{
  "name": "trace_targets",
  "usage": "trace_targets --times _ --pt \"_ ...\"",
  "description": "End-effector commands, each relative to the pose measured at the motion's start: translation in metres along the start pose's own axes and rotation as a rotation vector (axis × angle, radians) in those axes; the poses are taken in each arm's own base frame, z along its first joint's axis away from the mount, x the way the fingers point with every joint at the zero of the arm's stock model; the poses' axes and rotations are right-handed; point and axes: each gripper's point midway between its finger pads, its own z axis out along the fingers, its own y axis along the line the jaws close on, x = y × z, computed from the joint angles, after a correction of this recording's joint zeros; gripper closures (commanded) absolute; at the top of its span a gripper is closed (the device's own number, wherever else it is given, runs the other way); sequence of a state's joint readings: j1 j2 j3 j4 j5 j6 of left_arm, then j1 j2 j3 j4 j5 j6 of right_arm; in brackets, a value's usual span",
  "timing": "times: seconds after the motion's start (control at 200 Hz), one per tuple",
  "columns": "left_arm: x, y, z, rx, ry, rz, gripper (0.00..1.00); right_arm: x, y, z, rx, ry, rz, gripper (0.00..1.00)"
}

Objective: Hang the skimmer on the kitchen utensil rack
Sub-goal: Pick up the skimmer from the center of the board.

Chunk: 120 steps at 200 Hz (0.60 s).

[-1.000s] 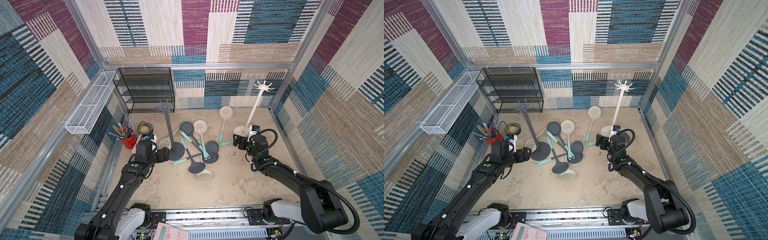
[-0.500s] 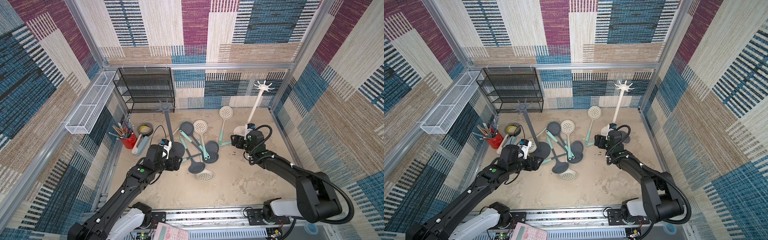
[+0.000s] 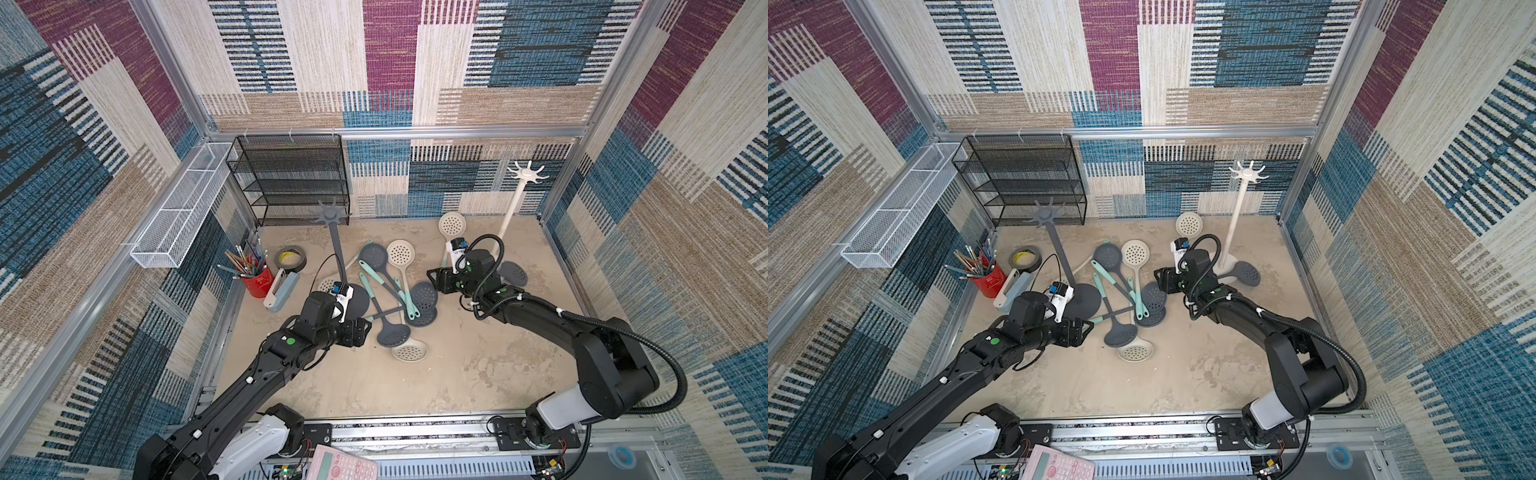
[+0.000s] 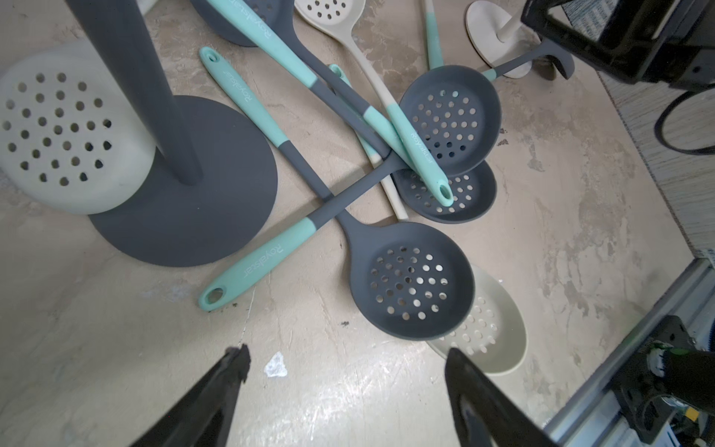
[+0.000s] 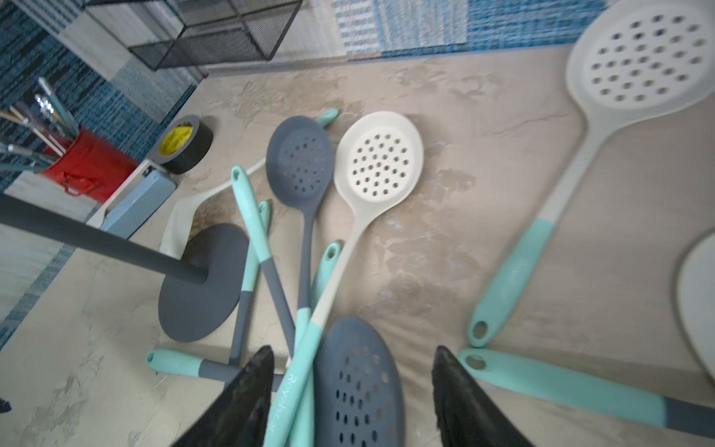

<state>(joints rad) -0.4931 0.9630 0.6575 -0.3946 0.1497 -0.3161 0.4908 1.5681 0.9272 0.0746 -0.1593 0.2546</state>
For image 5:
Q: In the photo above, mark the grey skimmer by white stand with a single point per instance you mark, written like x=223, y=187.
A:
x=579, y=390

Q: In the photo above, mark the grey utensil rack stand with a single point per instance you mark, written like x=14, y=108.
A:
x=200, y=290

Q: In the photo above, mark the red pencil cup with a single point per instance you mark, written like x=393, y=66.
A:
x=81, y=162

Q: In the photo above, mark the white utensil rack stand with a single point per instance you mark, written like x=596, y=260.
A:
x=695, y=300

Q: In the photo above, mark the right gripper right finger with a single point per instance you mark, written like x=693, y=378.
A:
x=466, y=415

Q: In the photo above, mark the white skimmer front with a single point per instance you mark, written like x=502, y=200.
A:
x=327, y=264

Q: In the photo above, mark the black tape roll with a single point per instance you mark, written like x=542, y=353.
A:
x=183, y=145

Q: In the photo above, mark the black wire mesh shelf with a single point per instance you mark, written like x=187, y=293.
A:
x=211, y=32

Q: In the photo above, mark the white skimmer behind grey stand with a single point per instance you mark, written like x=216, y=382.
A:
x=190, y=216

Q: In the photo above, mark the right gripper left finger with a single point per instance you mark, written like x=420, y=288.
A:
x=239, y=415

